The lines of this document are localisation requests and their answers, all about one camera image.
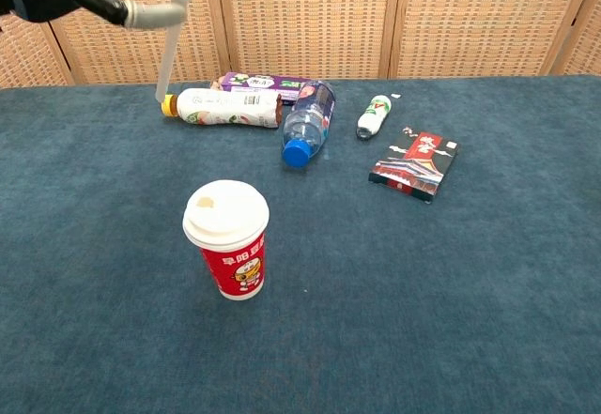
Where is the translucent plastic straw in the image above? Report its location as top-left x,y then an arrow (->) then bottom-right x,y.
154,0 -> 193,104

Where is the red paper cup white lid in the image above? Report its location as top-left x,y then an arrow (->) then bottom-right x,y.
181,178 -> 271,301

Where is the white bottle yellow cap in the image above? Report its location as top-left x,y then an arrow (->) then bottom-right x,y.
161,87 -> 284,130

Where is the purple milk carton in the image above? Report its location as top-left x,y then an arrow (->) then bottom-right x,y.
209,71 -> 314,105

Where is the woven bamboo folding screen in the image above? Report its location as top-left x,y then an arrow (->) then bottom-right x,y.
0,0 -> 601,89

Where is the clear bottle blue cap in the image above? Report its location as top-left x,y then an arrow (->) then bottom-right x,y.
281,79 -> 337,169

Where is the small white bottle green label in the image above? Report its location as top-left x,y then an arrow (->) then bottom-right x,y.
355,95 -> 393,141

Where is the red black card box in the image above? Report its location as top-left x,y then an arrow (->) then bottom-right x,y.
368,126 -> 460,206

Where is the blue carpet table mat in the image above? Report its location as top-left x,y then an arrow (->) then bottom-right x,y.
0,74 -> 601,414

